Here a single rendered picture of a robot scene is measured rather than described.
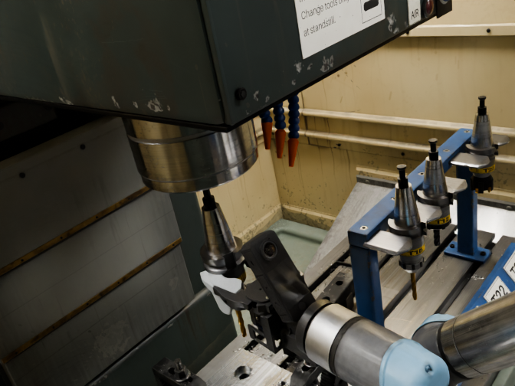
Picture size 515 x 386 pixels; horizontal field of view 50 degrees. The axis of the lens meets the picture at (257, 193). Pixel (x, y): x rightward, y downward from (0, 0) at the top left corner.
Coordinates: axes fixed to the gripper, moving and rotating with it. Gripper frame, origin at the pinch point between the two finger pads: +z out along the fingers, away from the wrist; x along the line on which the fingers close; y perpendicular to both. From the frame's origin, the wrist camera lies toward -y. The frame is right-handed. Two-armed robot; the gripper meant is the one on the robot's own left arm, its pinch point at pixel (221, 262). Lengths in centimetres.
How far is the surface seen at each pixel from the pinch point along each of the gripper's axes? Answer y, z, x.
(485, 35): -6, 13, 98
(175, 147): -22.3, -6.5, -5.9
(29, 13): -39.0, 3.6, -13.2
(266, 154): 39, 94, 85
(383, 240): 7.1, -9.4, 25.3
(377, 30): -30.3, -19.5, 15.3
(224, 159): -19.3, -8.9, -1.4
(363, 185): 45, 53, 92
